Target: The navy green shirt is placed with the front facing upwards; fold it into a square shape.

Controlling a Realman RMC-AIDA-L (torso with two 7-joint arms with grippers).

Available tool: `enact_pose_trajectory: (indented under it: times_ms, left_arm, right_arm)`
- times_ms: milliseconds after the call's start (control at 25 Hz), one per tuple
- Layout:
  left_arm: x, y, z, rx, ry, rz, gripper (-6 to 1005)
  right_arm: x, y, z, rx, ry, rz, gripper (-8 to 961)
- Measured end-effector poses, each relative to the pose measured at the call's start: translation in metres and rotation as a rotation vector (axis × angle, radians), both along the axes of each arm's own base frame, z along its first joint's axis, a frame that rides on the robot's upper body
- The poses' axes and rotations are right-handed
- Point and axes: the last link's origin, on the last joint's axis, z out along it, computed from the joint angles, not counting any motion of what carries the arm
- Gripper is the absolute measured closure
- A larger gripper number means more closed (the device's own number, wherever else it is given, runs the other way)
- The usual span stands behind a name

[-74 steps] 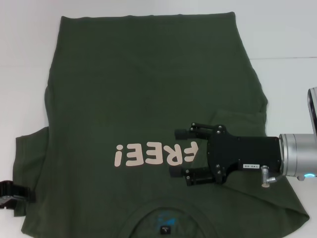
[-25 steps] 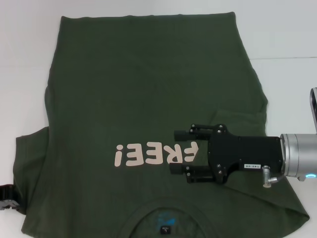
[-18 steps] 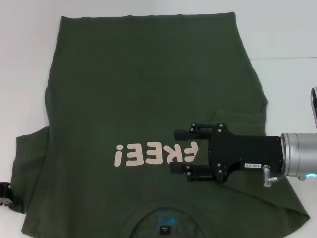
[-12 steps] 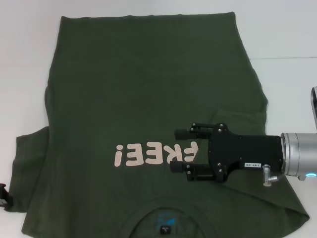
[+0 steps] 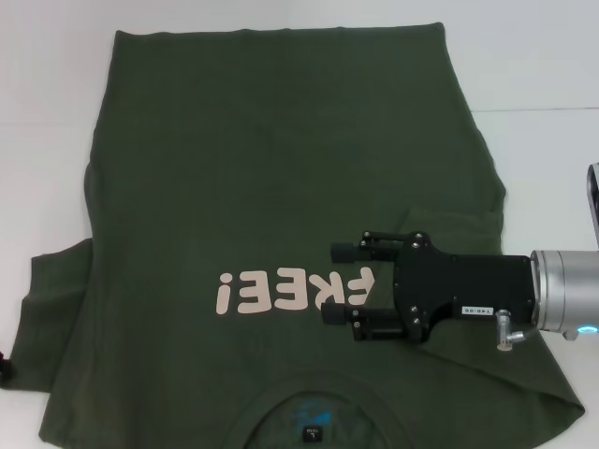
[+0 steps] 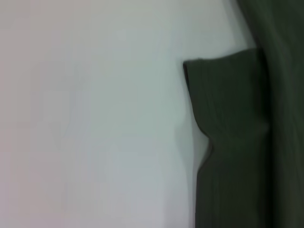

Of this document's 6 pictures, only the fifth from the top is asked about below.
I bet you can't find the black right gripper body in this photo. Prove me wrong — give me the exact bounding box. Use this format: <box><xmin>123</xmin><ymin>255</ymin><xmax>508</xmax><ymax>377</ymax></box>
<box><xmin>392</xmin><ymin>230</ymin><xmax>535</xmax><ymax>345</ymax></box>

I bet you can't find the dark green FREE! t-shirt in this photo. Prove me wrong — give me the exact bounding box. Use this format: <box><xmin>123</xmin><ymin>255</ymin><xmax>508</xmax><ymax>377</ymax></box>
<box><xmin>2</xmin><ymin>21</ymin><xmax>586</xmax><ymax>449</ymax></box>

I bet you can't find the silver elbow connector right wrist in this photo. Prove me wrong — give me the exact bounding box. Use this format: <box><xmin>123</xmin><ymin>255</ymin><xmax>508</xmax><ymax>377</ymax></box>
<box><xmin>495</xmin><ymin>308</ymin><xmax>535</xmax><ymax>353</ymax></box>

